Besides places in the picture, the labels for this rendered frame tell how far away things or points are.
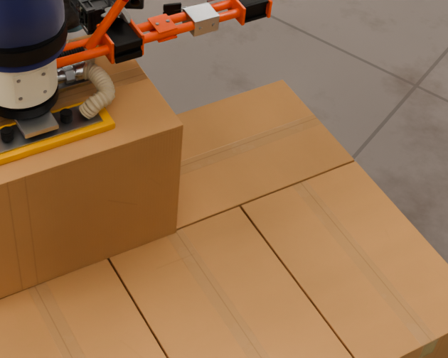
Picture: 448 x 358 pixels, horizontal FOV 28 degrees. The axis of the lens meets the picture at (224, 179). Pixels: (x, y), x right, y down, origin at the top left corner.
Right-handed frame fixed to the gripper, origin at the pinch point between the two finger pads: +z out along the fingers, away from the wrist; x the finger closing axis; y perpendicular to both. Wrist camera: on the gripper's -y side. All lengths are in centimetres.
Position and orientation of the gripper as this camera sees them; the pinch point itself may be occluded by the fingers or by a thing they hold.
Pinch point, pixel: (130, 36)
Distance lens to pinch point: 212.9
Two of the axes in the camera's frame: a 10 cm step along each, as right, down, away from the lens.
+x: 0.8, -6.8, -7.3
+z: 5.0, 6.6, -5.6
